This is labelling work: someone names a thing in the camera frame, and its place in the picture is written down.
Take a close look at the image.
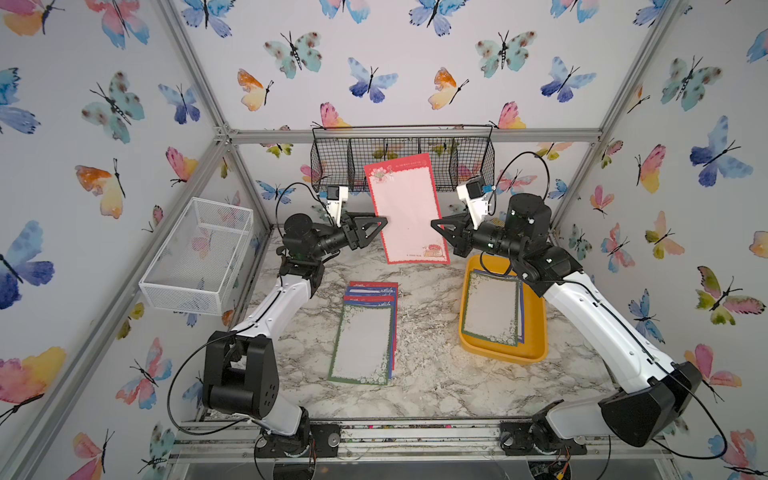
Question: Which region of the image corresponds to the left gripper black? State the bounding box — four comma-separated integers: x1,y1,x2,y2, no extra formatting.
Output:
307,213,383,265

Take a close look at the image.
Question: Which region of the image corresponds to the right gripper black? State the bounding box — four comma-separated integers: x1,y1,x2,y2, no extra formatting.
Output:
435,214,532,268

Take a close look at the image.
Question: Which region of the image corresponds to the red pink stationery paper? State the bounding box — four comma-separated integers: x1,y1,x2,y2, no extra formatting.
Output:
344,291,397,380
347,281,399,376
364,153,450,265

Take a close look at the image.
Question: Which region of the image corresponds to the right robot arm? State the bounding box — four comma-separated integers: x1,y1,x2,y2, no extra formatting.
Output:
430,193,702,450

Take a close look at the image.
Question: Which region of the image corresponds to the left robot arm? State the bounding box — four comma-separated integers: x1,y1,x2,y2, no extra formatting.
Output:
202,212,388,457

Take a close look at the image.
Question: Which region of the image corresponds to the blue stationery paper stack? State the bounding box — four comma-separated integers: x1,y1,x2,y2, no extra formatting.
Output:
461,272,526,346

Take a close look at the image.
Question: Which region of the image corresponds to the yellow storage tray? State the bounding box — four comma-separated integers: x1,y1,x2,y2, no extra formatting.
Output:
458,255,548,365

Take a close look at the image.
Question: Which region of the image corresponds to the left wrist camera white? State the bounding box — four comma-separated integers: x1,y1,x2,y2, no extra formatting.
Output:
326,185,349,227

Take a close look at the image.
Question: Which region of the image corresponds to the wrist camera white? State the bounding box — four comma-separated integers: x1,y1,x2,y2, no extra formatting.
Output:
456,176,495,230
326,185,349,227

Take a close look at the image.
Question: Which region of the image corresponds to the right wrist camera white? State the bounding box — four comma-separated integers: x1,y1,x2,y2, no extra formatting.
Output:
456,176,495,230

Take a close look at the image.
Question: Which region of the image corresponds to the black wire wall basket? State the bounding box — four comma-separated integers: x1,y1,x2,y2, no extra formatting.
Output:
310,124,496,192

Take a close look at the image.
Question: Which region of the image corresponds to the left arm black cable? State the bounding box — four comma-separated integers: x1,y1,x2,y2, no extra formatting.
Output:
166,181,337,437

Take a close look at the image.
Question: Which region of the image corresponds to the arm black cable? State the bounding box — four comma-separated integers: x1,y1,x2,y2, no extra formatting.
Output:
485,149,730,480
166,181,337,437

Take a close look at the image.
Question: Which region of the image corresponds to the white mesh wall basket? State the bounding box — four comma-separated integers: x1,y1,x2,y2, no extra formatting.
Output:
139,197,254,315

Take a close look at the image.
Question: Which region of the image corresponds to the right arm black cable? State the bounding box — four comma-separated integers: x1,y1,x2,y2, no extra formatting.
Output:
485,149,730,480

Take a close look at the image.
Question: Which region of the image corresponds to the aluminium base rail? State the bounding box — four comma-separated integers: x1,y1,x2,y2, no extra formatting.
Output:
170,418,668,464

